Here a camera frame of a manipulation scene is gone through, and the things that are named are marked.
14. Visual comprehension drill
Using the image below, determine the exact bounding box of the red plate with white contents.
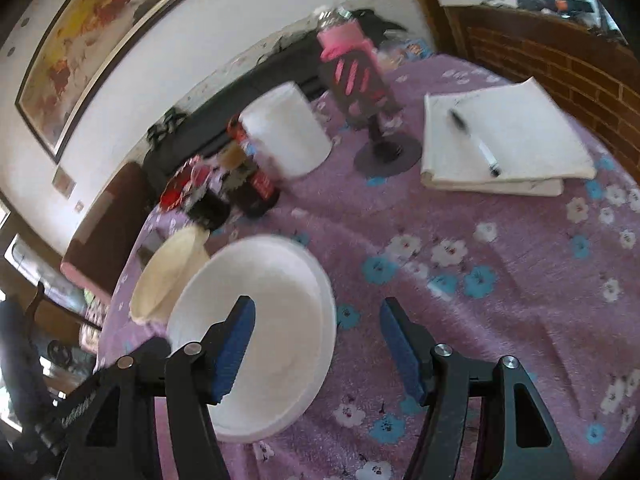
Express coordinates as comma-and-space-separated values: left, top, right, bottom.
160, 157, 211, 211

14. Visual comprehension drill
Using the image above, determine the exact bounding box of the black and white pen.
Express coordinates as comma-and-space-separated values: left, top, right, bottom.
450, 109, 501, 178

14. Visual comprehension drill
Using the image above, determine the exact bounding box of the pink water bottle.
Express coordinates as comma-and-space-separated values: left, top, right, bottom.
315, 5, 381, 66

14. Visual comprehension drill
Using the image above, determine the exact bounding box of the dark soda bottle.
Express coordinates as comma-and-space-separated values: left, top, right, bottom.
220, 142, 281, 220

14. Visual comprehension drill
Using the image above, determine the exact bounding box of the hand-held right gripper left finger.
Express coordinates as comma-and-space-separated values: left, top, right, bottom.
55, 296, 257, 480

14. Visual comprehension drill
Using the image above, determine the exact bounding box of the black stand with round base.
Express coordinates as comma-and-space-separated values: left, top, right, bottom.
325, 55, 423, 176

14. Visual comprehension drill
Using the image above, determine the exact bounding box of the white plastic bucket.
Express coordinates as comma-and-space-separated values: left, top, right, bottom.
239, 81, 333, 181

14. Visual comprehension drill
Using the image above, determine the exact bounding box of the colourful snack packet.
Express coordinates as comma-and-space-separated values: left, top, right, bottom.
380, 35, 436, 68

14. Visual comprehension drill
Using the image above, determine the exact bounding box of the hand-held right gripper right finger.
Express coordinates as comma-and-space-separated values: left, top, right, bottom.
379, 298, 581, 480

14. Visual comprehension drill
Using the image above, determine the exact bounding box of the black sofa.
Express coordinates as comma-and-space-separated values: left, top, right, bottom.
142, 35, 331, 181

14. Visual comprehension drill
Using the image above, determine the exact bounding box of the thin white notebook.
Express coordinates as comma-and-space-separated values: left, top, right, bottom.
420, 170, 565, 197

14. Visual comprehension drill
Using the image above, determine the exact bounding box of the brown armchair with pink edge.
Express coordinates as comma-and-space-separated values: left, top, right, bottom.
60, 162, 156, 301

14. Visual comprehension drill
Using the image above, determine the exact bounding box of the cream bowl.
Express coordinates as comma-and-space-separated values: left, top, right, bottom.
129, 225, 213, 325

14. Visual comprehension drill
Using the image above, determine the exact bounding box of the black bag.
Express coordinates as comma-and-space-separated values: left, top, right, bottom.
350, 7, 408, 43

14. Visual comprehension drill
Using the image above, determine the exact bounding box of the small black gadget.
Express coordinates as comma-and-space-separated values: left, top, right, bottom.
147, 107, 188, 148

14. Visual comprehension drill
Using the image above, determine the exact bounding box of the large framed painting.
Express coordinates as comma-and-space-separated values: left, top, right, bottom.
15, 0, 196, 163

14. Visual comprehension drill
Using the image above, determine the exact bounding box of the large white bowl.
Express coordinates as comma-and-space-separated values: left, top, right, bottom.
165, 235, 337, 445

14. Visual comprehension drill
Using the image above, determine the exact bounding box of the dark jar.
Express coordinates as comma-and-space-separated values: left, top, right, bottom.
185, 165, 232, 233

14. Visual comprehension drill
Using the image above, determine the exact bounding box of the small wall picture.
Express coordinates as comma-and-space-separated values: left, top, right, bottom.
52, 167, 76, 195

